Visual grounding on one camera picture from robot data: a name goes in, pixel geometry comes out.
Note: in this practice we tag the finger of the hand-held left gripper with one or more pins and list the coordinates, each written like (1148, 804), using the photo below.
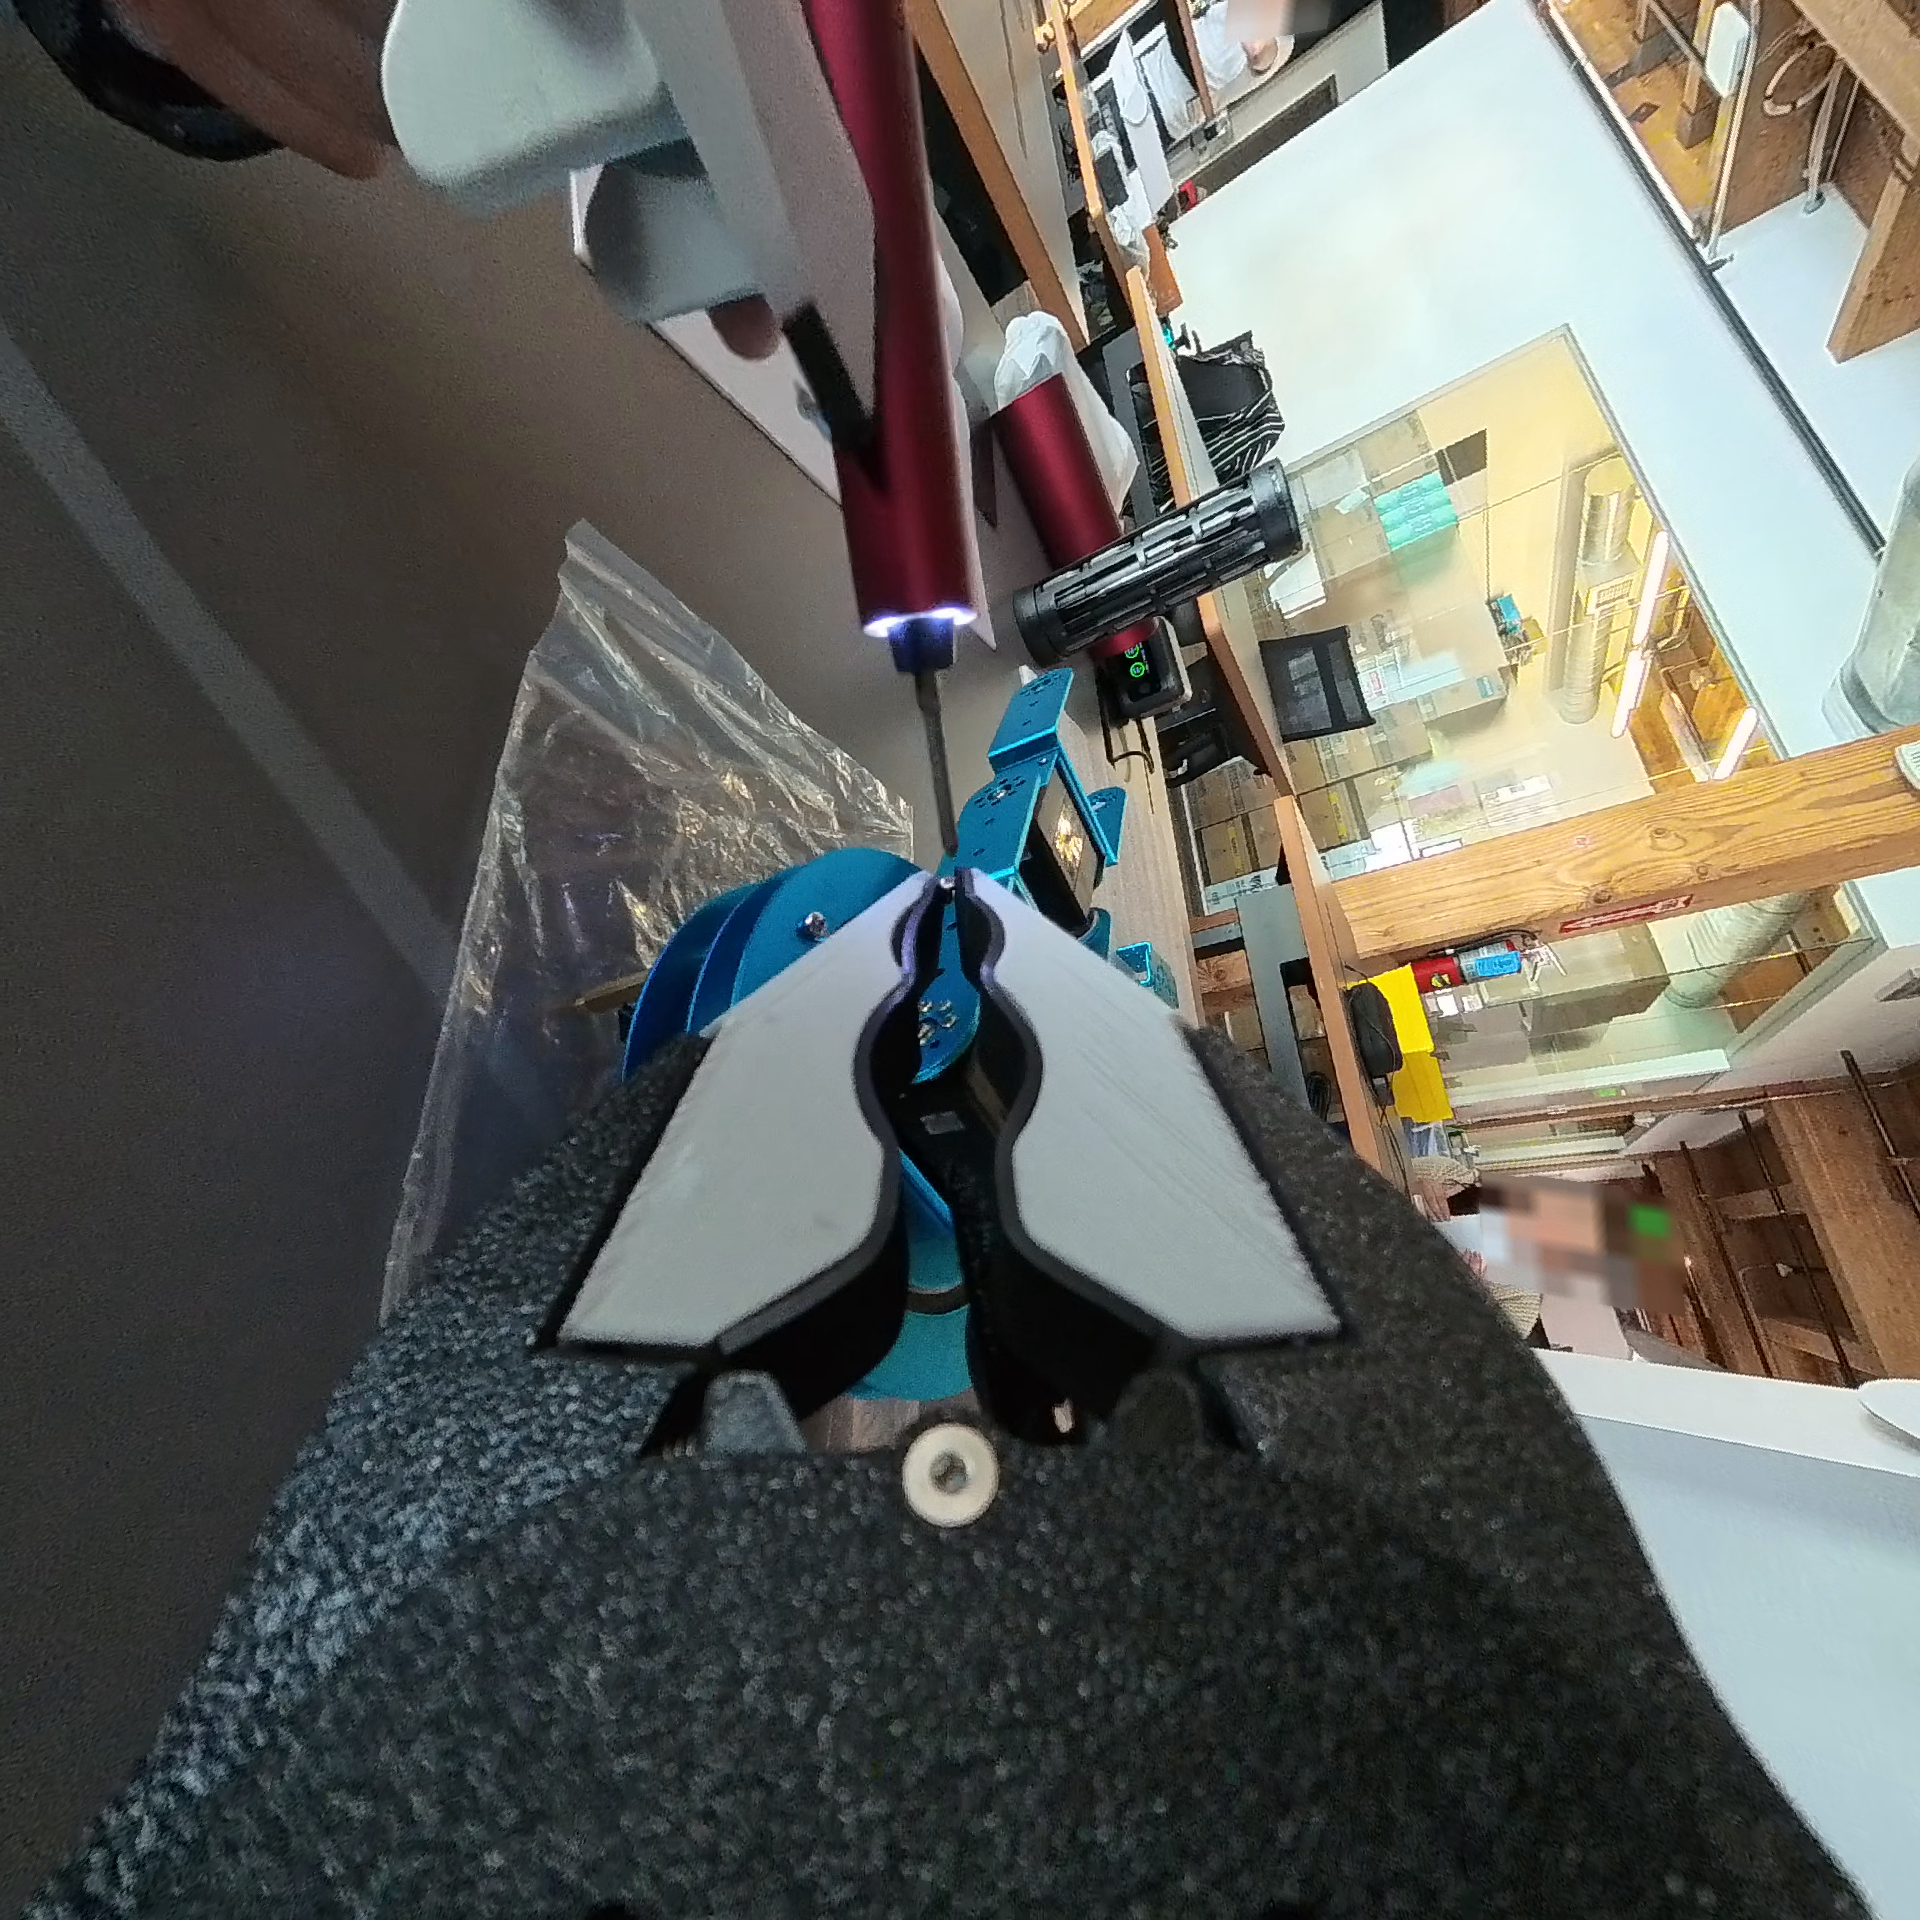
(783, 133)

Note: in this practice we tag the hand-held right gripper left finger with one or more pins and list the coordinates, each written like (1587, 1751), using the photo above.
(752, 1139)

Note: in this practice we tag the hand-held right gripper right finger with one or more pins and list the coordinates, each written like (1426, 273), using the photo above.
(1154, 1169)

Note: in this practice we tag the red electric screwdriver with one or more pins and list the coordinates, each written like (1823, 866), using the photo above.
(896, 301)

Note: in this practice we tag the blue toy robot arm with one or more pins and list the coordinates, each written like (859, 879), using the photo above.
(1039, 779)

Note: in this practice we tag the grey desk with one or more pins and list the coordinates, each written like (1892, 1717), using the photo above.
(783, 599)

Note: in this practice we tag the person's left hand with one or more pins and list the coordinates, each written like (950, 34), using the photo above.
(308, 82)

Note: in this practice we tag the white instruction manual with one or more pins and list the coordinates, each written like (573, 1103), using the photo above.
(752, 404)

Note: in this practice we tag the white plastic bag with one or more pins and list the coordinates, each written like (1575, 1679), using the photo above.
(1049, 356)

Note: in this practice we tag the large clear plastic bag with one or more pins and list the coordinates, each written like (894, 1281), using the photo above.
(642, 779)

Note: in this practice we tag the red fire extinguisher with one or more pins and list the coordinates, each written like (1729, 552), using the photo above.
(1480, 964)

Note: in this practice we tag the red cylindrical case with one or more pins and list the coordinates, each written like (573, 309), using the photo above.
(1057, 467)

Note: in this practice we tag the black charger with green display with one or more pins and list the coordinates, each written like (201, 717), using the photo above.
(1148, 676)

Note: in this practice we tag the wooden ceiling beam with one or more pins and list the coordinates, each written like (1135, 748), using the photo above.
(1619, 844)

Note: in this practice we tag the black ribbed cylinder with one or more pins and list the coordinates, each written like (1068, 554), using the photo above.
(1154, 564)

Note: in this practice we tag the silver ventilation duct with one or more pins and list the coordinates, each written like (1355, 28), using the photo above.
(1604, 599)

